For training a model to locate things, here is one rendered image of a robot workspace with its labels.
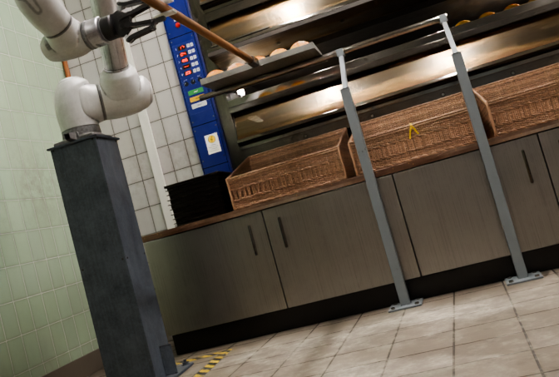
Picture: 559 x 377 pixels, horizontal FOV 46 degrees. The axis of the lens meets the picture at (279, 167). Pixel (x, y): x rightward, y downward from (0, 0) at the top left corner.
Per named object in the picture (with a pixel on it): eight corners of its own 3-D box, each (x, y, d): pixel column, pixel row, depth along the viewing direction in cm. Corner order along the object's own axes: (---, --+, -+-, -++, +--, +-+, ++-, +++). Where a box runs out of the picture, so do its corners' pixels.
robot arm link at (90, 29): (99, 52, 210) (116, 46, 209) (84, 47, 201) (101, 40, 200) (92, 25, 211) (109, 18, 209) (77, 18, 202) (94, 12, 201)
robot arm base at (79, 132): (47, 147, 260) (44, 134, 260) (75, 150, 282) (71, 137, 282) (89, 134, 257) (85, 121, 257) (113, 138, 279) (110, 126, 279)
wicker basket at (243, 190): (259, 206, 351) (246, 156, 353) (362, 178, 338) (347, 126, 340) (231, 211, 303) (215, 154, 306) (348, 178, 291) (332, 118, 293)
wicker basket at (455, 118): (369, 176, 337) (354, 124, 339) (481, 145, 322) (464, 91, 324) (354, 176, 290) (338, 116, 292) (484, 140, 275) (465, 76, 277)
